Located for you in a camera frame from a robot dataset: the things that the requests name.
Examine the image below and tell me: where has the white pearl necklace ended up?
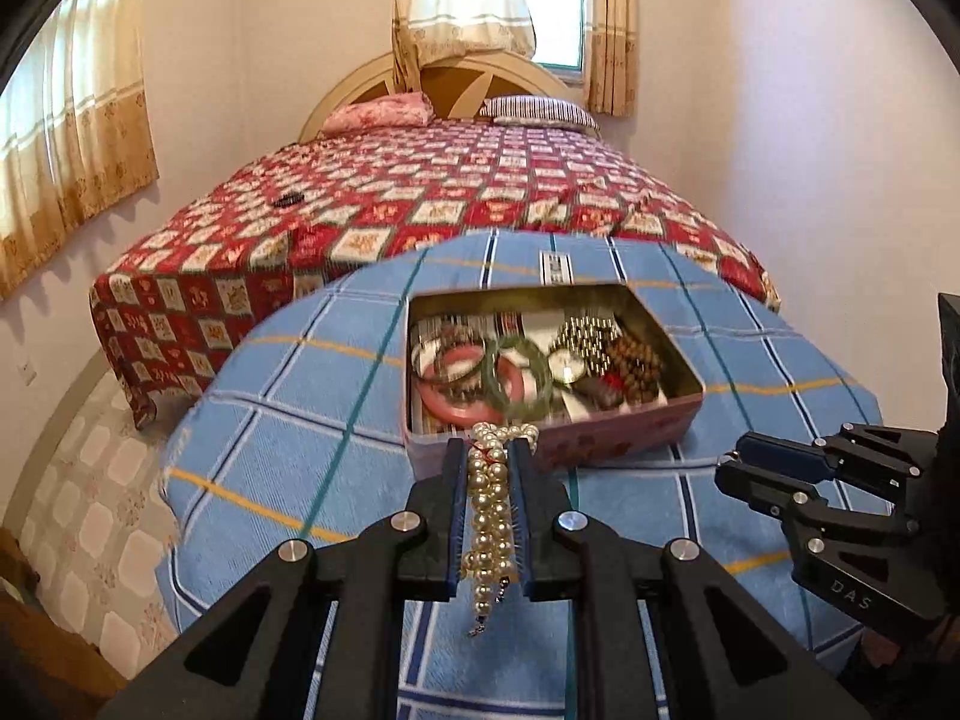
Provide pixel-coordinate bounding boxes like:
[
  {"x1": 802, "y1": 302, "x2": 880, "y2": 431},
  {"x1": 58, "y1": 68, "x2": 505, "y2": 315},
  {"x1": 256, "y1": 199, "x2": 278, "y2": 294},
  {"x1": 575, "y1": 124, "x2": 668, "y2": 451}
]
[{"x1": 457, "y1": 421, "x2": 542, "y2": 639}]

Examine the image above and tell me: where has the green jade bangle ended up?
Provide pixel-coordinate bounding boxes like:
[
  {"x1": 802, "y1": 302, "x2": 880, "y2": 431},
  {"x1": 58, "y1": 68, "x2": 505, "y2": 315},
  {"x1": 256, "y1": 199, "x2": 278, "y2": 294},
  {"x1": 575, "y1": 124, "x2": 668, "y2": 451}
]
[{"x1": 482, "y1": 335, "x2": 553, "y2": 422}]

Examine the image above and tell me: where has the small wooden bead mala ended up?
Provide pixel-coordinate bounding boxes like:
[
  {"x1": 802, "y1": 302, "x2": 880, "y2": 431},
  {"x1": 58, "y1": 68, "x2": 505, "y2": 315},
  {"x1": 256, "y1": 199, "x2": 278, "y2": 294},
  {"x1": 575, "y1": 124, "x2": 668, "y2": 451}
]
[{"x1": 604, "y1": 333, "x2": 665, "y2": 405}]

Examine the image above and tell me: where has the gold face wristwatch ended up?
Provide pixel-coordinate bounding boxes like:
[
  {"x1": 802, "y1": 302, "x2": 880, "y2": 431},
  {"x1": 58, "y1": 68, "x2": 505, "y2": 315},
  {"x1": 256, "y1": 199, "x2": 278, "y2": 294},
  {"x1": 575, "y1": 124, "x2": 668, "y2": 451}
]
[{"x1": 547, "y1": 348, "x2": 625, "y2": 411}]

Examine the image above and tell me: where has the pink jade bangle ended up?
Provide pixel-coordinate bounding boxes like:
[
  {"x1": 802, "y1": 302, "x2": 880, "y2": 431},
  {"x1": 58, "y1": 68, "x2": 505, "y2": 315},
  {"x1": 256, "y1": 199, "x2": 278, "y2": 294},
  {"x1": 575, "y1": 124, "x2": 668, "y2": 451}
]
[{"x1": 413, "y1": 344, "x2": 505, "y2": 427}]

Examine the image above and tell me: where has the gold metal bead chain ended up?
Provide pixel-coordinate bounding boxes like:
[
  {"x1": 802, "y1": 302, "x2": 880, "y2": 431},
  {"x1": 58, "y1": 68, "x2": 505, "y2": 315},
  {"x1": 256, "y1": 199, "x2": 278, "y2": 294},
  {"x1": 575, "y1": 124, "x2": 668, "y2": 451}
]
[{"x1": 550, "y1": 310, "x2": 628, "y2": 377}]

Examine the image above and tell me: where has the person's right hand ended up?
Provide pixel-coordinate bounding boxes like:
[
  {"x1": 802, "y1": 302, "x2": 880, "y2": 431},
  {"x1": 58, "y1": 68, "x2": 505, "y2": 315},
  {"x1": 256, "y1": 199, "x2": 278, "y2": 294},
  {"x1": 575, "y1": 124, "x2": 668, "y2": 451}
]
[{"x1": 857, "y1": 624, "x2": 947, "y2": 668}]

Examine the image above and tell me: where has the pink metal tin box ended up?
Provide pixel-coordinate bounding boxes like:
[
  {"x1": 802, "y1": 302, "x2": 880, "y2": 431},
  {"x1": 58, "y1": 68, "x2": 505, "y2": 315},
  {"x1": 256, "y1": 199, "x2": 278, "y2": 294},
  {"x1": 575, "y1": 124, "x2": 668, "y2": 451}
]
[{"x1": 402, "y1": 283, "x2": 704, "y2": 478}]

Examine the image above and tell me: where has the blue plaid tablecloth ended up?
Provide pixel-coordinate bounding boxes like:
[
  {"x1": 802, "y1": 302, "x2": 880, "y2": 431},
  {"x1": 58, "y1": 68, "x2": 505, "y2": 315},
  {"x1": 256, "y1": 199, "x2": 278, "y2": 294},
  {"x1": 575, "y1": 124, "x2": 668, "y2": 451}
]
[{"x1": 154, "y1": 227, "x2": 884, "y2": 720}]

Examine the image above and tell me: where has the red patterned bedspread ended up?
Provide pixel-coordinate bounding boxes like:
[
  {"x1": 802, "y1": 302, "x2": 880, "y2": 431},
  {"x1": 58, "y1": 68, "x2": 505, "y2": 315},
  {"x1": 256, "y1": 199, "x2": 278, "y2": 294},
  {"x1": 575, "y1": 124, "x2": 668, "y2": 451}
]
[{"x1": 89, "y1": 121, "x2": 781, "y2": 426}]

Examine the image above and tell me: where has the small black object on bed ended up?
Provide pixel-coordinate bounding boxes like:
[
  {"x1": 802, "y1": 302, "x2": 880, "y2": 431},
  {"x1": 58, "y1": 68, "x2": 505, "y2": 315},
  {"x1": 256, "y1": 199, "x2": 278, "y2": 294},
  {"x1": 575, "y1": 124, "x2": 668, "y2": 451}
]
[{"x1": 274, "y1": 192, "x2": 304, "y2": 208}]

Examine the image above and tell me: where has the brown wooden furniture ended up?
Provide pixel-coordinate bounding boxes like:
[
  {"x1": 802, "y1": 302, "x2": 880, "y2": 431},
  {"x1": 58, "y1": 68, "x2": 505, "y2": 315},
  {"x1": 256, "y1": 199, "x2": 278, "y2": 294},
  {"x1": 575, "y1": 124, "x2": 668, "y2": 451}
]
[{"x1": 0, "y1": 528, "x2": 128, "y2": 718}]

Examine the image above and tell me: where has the striped plaid pillow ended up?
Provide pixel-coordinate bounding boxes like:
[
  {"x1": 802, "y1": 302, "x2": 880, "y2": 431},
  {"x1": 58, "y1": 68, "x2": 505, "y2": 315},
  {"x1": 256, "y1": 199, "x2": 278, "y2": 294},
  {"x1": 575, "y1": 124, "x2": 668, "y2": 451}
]
[{"x1": 480, "y1": 94, "x2": 599, "y2": 133}]

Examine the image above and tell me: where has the back window right curtain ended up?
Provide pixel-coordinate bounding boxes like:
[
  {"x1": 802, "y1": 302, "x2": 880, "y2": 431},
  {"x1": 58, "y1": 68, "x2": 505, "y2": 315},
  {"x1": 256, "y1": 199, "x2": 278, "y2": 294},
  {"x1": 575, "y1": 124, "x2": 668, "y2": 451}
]
[{"x1": 584, "y1": 0, "x2": 640, "y2": 119}]

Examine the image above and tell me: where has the window curtain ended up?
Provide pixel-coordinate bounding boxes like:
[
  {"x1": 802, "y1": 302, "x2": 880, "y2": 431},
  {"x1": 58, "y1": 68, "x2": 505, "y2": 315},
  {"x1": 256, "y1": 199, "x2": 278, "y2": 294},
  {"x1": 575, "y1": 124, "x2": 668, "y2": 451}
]
[
  {"x1": 584, "y1": 0, "x2": 640, "y2": 119},
  {"x1": 392, "y1": 0, "x2": 537, "y2": 93},
  {"x1": 2, "y1": 0, "x2": 158, "y2": 296}
]

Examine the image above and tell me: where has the pink floral pillow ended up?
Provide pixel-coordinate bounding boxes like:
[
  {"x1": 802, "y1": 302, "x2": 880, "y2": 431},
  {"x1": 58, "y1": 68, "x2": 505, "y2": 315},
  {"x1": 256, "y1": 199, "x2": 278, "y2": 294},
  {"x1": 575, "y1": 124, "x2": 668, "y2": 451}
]
[{"x1": 320, "y1": 91, "x2": 436, "y2": 138}]

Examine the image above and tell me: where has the cream wooden headboard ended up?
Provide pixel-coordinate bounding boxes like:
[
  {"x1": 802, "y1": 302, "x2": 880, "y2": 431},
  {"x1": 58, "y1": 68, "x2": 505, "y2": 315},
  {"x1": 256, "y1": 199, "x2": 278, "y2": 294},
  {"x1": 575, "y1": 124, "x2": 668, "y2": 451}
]
[{"x1": 298, "y1": 52, "x2": 583, "y2": 143}]

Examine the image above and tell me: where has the back window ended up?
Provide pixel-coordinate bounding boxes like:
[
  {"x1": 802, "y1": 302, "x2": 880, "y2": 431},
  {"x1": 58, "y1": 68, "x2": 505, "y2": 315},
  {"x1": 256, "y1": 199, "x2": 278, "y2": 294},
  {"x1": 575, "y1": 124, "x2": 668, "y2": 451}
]
[{"x1": 514, "y1": 0, "x2": 589, "y2": 77}]

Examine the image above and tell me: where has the back window left curtain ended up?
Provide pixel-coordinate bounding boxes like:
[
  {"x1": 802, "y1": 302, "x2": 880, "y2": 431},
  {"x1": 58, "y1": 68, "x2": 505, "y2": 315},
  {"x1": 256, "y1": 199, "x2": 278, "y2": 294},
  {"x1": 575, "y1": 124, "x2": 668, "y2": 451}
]
[{"x1": 392, "y1": 0, "x2": 537, "y2": 93}]

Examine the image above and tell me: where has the white wall socket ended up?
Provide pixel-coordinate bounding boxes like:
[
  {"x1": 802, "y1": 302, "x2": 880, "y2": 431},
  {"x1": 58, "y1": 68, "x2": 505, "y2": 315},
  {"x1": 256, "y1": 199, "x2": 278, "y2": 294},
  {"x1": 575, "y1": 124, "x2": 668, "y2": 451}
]
[{"x1": 16, "y1": 358, "x2": 37, "y2": 387}]

